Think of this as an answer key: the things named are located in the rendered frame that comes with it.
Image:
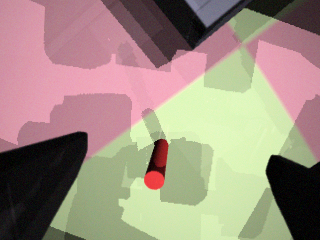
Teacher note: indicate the dark red peg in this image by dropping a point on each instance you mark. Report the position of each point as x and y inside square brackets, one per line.
[155, 174]

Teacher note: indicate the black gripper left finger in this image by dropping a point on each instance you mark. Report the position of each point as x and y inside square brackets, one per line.
[34, 181]

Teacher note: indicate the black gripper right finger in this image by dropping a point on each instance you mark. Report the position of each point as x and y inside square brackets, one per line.
[296, 190]

